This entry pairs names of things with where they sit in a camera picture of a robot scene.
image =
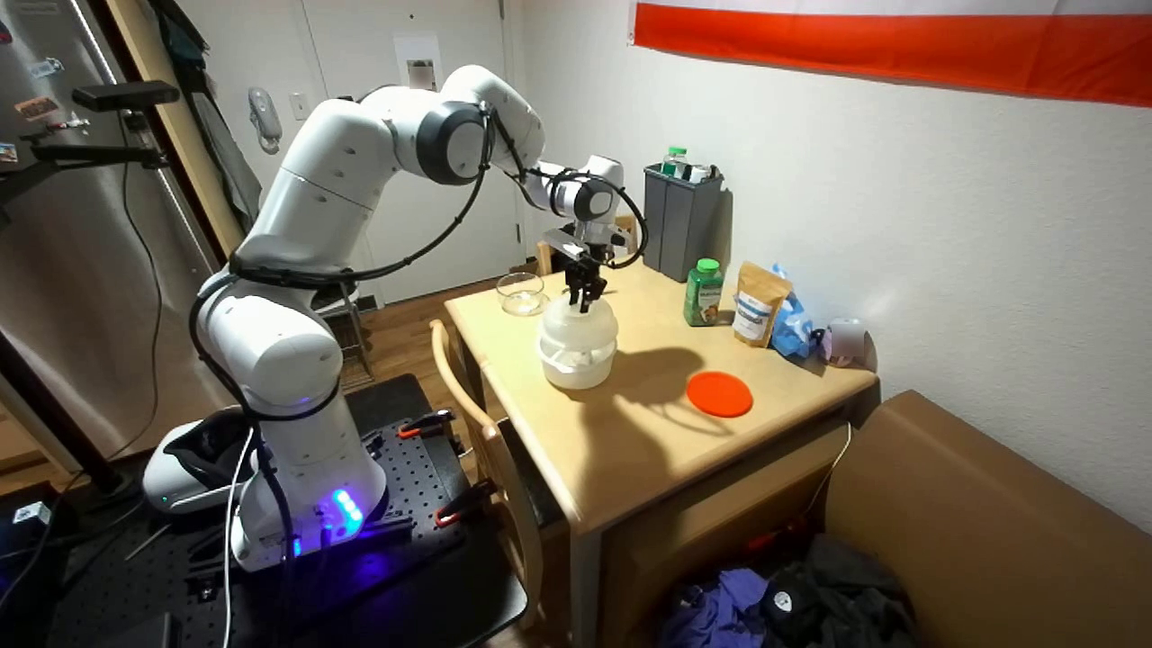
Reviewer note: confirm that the small jar with lid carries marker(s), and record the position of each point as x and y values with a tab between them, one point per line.
845	340

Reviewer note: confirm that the orange round lid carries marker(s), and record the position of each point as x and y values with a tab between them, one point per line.
717	394

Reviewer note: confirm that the black camera stand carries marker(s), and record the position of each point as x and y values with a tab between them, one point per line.
96	130

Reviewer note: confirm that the grey plastic bin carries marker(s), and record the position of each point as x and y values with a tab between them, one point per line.
683	211

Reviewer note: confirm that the brown armchair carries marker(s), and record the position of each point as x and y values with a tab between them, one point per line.
987	549

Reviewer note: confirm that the blue plastic bag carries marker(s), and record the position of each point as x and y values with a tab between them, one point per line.
797	335

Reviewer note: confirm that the orange white wall banner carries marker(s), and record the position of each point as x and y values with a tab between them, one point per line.
1026	49

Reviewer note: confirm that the pile of dark clothes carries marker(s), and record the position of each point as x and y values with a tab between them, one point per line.
819	598

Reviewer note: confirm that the white bowl with handles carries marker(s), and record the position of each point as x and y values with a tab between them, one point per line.
578	370

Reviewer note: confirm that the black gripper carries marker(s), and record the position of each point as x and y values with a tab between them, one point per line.
581	269

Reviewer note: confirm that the green capped bottle in bin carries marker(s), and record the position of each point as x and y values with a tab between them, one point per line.
680	165

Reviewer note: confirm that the clear glass bowl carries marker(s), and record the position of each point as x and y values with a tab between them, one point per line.
521	293

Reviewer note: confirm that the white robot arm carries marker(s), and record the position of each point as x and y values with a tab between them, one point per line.
315	480

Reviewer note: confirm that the brown paper pouch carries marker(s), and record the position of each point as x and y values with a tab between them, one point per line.
758	299

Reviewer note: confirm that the green plastic bottle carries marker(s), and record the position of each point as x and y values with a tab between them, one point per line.
704	293

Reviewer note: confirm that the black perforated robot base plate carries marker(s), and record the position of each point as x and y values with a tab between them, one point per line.
418	569

